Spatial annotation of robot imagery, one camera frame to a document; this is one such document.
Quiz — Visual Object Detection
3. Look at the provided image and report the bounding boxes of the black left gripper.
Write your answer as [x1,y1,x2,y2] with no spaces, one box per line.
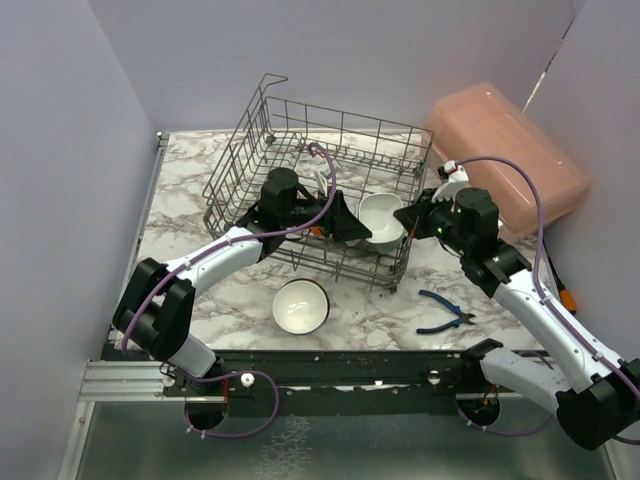
[281,185,372,240]

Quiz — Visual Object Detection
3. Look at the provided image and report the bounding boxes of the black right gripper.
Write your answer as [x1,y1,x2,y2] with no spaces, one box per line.
[394,187,471,255]

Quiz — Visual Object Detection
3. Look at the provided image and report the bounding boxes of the lime green square bowl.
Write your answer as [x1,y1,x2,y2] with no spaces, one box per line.
[358,193,404,245]

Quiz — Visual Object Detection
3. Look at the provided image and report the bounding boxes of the grey wire dish rack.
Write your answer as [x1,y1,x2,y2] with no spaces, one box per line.
[203,74,433,292]

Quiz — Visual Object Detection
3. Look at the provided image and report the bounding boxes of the mint green ceramic bowl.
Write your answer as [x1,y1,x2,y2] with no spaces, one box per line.
[373,236,407,255]

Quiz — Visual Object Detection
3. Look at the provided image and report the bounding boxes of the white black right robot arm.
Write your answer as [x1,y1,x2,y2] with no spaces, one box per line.
[394,188,639,450]

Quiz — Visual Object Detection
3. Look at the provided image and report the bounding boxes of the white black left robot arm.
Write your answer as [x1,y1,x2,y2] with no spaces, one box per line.
[112,167,372,395]

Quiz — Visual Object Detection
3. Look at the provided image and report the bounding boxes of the white bowl with dark rim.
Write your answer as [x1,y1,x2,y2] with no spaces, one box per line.
[272,278,331,335]

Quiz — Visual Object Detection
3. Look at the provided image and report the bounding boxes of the pink translucent plastic storage box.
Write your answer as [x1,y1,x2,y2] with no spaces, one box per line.
[424,82,589,243]

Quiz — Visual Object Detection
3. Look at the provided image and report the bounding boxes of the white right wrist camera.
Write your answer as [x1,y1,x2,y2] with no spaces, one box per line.
[432,161,470,203]

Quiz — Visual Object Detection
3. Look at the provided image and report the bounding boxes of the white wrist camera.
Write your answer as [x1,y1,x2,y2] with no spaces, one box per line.
[314,161,342,198]
[432,161,470,203]

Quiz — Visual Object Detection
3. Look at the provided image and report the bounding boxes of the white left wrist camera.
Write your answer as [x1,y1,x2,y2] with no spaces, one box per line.
[314,161,342,198]

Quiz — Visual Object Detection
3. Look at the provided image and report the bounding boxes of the blue handled pliers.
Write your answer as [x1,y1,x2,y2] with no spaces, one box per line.
[416,289,479,335]

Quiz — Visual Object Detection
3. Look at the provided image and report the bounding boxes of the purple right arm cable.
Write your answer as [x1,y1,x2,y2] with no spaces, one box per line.
[447,156,640,446]

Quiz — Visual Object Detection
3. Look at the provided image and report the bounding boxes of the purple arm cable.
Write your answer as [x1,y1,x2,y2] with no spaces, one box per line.
[121,143,337,441]
[447,156,640,446]

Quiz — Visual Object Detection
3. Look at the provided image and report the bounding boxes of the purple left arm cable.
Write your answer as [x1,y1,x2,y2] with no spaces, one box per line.
[121,143,337,441]

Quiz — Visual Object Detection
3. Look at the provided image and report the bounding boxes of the orange black tool handle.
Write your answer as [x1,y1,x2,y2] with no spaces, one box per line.
[557,279,577,315]

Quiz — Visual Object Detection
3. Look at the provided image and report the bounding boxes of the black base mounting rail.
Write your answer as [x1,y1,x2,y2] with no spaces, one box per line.
[151,350,505,418]

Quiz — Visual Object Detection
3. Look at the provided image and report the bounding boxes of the aluminium extrusion frame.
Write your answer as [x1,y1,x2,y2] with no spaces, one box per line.
[77,359,174,401]

